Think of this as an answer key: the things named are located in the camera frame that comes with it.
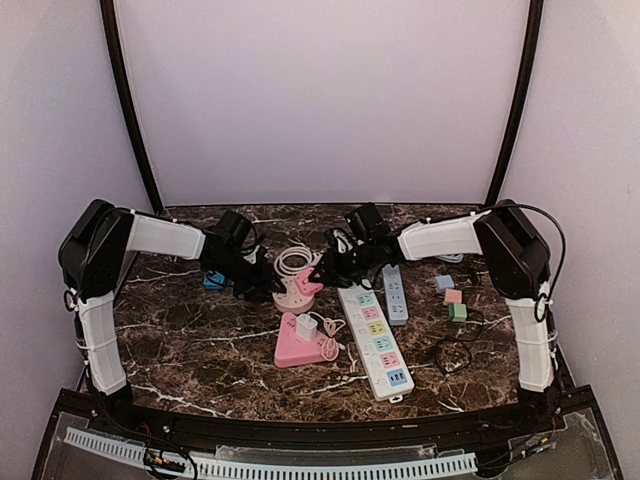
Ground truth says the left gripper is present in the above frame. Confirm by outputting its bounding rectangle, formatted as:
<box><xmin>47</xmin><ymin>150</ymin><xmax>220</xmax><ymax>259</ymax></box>
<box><xmin>210</xmin><ymin>251</ymin><xmax>287</xmax><ymax>302</ymax></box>

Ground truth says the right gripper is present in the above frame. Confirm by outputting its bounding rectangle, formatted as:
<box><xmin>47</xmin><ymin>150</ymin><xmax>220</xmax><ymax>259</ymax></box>
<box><xmin>307</xmin><ymin>240</ymin><xmax>377</xmax><ymax>288</ymax></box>

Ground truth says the blue cube adapter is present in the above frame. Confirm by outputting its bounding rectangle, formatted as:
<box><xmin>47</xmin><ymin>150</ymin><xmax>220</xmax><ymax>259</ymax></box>
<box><xmin>203</xmin><ymin>271</ymin><xmax>228</xmax><ymax>291</ymax></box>

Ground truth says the pink cube adapter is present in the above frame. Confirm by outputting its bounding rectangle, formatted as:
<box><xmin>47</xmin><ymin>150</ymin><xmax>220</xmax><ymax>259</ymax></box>
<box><xmin>294</xmin><ymin>267</ymin><xmax>324</xmax><ymax>297</ymax></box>

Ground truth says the blue power strip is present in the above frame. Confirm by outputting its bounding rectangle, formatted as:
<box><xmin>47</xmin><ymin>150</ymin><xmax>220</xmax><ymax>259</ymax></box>
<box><xmin>382</xmin><ymin>265</ymin><xmax>409</xmax><ymax>326</ymax></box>

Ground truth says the round beige power strip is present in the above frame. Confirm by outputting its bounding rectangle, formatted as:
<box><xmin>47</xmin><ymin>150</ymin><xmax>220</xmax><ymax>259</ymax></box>
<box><xmin>273</xmin><ymin>276</ymin><xmax>315</xmax><ymax>315</ymax></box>

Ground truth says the white charger plug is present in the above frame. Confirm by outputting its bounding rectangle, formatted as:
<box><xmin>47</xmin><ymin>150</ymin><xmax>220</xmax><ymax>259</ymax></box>
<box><xmin>296</xmin><ymin>313</ymin><xmax>318</xmax><ymax>342</ymax></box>

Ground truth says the blue charger plug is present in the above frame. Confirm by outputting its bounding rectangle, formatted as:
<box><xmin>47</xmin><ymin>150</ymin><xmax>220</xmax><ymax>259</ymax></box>
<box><xmin>435</xmin><ymin>275</ymin><xmax>455</xmax><ymax>293</ymax></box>

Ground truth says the pink charger plug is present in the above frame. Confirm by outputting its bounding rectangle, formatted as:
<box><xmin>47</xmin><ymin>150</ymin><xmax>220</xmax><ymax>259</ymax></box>
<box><xmin>443</xmin><ymin>289</ymin><xmax>463</xmax><ymax>305</ymax></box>

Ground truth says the pink triangular power strip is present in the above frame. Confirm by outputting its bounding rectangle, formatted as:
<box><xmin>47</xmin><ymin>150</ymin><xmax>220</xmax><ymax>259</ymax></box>
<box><xmin>274</xmin><ymin>312</ymin><xmax>340</xmax><ymax>368</ymax></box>

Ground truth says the white long power strip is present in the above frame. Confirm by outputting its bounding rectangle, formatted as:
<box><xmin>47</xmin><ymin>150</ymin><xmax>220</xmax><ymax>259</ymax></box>
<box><xmin>337</xmin><ymin>285</ymin><xmax>414</xmax><ymax>403</ymax></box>

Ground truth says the green charger plug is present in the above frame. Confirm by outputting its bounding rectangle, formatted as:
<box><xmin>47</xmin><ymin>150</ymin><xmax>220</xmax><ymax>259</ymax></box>
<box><xmin>448</xmin><ymin>303</ymin><xmax>468</xmax><ymax>323</ymax></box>

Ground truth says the black charging cable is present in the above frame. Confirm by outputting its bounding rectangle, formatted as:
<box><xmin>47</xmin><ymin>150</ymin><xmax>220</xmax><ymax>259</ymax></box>
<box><xmin>427</xmin><ymin>267</ymin><xmax>486</xmax><ymax>376</ymax></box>

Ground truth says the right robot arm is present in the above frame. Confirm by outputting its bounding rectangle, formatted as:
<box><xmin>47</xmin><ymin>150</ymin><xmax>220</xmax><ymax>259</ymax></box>
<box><xmin>310</xmin><ymin>200</ymin><xmax>557</xmax><ymax>393</ymax></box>

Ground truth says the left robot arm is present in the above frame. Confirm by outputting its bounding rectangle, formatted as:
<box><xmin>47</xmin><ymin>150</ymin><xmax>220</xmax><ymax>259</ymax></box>
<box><xmin>58</xmin><ymin>199</ymin><xmax>285</xmax><ymax>396</ymax></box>

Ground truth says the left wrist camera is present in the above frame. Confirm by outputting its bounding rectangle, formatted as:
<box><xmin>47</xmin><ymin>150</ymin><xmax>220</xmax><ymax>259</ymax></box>
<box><xmin>215</xmin><ymin>210</ymin><xmax>252</xmax><ymax>249</ymax></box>

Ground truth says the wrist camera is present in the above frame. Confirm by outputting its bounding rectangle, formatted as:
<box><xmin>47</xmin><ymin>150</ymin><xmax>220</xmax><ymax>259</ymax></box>
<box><xmin>345</xmin><ymin>203</ymin><xmax>391</xmax><ymax>243</ymax></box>
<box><xmin>215</xmin><ymin>210</ymin><xmax>252</xmax><ymax>249</ymax></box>

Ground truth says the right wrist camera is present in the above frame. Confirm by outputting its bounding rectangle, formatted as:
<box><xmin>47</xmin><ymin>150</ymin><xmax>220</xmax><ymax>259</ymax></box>
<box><xmin>345</xmin><ymin>203</ymin><xmax>391</xmax><ymax>243</ymax></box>

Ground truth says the beige coiled power cord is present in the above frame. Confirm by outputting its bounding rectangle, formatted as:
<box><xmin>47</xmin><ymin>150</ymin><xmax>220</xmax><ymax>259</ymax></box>
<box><xmin>274</xmin><ymin>244</ymin><xmax>324</xmax><ymax>277</ymax></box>

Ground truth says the pink charging cable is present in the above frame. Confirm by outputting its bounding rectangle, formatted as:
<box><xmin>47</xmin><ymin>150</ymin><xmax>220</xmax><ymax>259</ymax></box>
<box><xmin>308</xmin><ymin>312</ymin><xmax>348</xmax><ymax>362</ymax></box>

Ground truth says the white slotted cable duct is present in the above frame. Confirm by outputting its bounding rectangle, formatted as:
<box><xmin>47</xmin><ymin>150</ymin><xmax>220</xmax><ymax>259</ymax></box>
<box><xmin>64</xmin><ymin>427</ymin><xmax>477</xmax><ymax>479</ymax></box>

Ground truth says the black front rail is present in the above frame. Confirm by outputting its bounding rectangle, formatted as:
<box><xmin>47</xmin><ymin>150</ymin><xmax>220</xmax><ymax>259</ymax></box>
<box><xmin>54</xmin><ymin>387</ymin><xmax>596</xmax><ymax>454</ymax></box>

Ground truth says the left black frame post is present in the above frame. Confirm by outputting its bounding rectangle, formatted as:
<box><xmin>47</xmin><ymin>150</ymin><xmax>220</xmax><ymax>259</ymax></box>
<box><xmin>99</xmin><ymin>0</ymin><xmax>164</xmax><ymax>213</ymax></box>

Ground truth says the black frame post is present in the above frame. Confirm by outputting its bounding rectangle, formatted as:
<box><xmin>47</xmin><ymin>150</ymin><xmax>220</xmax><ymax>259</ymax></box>
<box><xmin>99</xmin><ymin>0</ymin><xmax>164</xmax><ymax>213</ymax></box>
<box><xmin>484</xmin><ymin>0</ymin><xmax>544</xmax><ymax>207</ymax></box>

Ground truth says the right black frame post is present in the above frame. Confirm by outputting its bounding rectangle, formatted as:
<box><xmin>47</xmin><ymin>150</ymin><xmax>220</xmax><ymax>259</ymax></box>
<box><xmin>484</xmin><ymin>0</ymin><xmax>544</xmax><ymax>207</ymax></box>

